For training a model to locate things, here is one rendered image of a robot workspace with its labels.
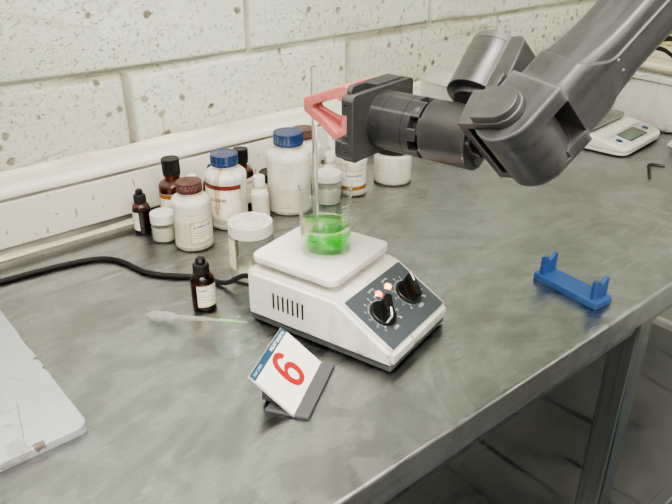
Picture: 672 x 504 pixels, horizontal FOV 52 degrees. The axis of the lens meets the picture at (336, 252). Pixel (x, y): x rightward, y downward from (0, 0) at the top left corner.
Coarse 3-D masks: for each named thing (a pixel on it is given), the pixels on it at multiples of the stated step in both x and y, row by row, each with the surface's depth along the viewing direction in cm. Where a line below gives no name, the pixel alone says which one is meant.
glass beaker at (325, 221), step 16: (320, 176) 80; (336, 176) 80; (304, 192) 79; (320, 192) 81; (336, 192) 80; (304, 208) 76; (320, 208) 75; (336, 208) 75; (304, 224) 77; (320, 224) 76; (336, 224) 76; (304, 240) 78; (320, 240) 77; (336, 240) 77; (320, 256) 78; (336, 256) 78
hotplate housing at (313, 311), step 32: (384, 256) 83; (256, 288) 80; (288, 288) 77; (320, 288) 76; (352, 288) 76; (288, 320) 79; (320, 320) 76; (352, 320) 73; (352, 352) 76; (384, 352) 72
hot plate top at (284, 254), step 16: (288, 240) 83; (352, 240) 83; (368, 240) 83; (256, 256) 79; (272, 256) 79; (288, 256) 79; (304, 256) 79; (352, 256) 79; (368, 256) 79; (288, 272) 77; (304, 272) 76; (320, 272) 76; (336, 272) 76; (352, 272) 76
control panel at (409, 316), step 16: (384, 272) 80; (400, 272) 81; (368, 288) 77; (384, 288) 78; (352, 304) 74; (368, 304) 75; (400, 304) 78; (416, 304) 79; (432, 304) 80; (368, 320) 74; (400, 320) 76; (416, 320) 77; (384, 336) 73; (400, 336) 74
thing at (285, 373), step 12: (288, 336) 74; (276, 348) 72; (288, 348) 73; (300, 348) 74; (276, 360) 70; (288, 360) 72; (300, 360) 73; (312, 360) 74; (264, 372) 68; (276, 372) 69; (288, 372) 70; (300, 372) 72; (264, 384) 67; (276, 384) 68; (288, 384) 69; (300, 384) 71; (276, 396) 67; (288, 396) 68
